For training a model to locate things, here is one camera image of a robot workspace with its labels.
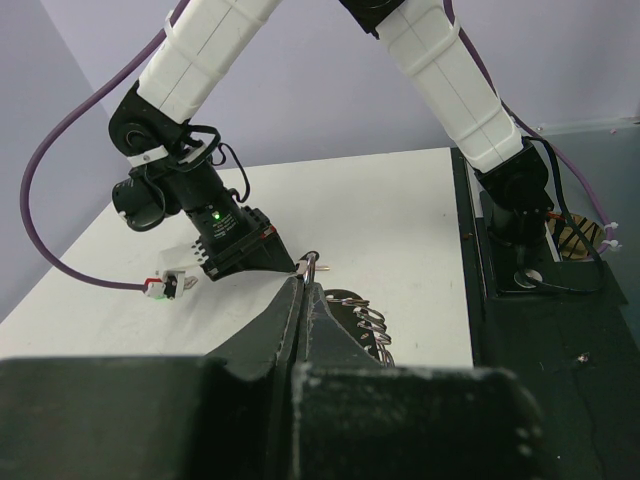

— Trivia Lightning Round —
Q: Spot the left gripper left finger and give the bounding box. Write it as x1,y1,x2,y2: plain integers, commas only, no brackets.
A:
1,279,304,479

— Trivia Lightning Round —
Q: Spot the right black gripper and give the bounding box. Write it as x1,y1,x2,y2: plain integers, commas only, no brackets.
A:
186,205,296,281

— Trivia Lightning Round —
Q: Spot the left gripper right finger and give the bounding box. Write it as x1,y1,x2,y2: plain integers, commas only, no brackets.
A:
292,285,558,479

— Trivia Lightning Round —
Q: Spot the dark blue tagged key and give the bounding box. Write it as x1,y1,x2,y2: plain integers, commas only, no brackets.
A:
295,250,331,275

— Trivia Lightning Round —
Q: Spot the chain of metal keyrings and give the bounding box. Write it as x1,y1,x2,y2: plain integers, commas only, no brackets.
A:
302,252,396,369

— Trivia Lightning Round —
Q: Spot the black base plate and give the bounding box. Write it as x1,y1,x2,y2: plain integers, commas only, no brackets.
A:
450,148,639,479

